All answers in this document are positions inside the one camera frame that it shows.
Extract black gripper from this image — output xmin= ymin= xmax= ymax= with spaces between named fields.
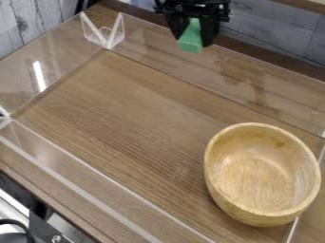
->
xmin=154 ymin=0 xmax=232 ymax=47

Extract green rectangular block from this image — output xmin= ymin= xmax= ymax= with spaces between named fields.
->
xmin=178 ymin=18 xmax=204 ymax=53

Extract wooden bowl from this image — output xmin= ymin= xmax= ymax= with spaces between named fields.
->
xmin=204 ymin=122 xmax=321 ymax=227

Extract clear acrylic corner bracket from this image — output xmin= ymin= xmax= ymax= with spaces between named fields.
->
xmin=81 ymin=12 xmax=125 ymax=49

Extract black metal bracket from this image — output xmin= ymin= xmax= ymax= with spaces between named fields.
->
xmin=30 ymin=211 xmax=74 ymax=243

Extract black cable lower left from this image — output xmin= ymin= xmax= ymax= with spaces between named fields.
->
xmin=0 ymin=217 xmax=32 ymax=234

